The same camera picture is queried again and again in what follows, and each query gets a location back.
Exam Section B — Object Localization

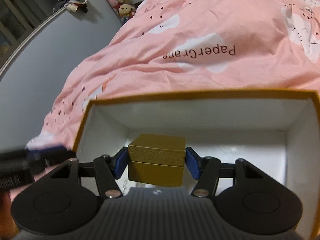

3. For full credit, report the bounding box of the window frame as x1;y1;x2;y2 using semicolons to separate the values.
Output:
1;0;58;66

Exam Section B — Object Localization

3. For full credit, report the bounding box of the pink cloud print duvet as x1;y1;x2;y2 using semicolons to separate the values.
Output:
26;0;319;150

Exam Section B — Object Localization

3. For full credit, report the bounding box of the gold small box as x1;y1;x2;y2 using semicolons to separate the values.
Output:
128;134;185;187

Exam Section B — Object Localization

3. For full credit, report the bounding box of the orange cardboard storage box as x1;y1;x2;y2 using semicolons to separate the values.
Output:
73;89;319;239

